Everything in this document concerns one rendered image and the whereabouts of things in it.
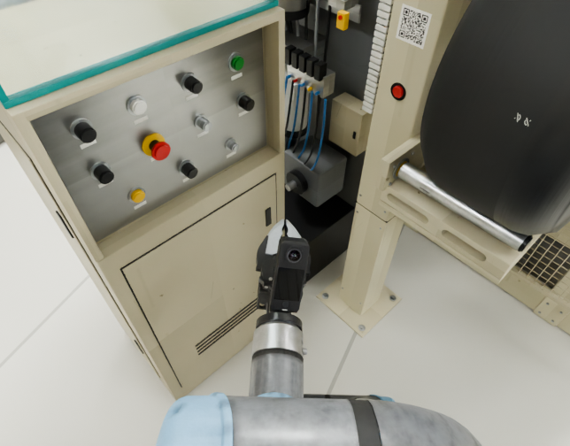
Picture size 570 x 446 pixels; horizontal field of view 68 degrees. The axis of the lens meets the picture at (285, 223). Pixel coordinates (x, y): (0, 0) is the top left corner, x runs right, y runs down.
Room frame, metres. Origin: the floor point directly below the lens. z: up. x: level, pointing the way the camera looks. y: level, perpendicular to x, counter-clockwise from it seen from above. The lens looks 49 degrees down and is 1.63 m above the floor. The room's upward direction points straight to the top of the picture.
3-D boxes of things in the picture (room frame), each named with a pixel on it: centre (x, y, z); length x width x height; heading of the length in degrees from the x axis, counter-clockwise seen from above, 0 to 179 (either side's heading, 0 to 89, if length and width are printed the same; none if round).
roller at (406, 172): (0.70, -0.42, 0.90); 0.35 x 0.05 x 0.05; 43
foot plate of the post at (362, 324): (0.97, -0.33, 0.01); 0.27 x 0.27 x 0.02; 43
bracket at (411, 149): (0.93, -0.40, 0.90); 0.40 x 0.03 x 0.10; 133
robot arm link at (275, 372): (0.20, 0.01, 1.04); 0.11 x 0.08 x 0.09; 178
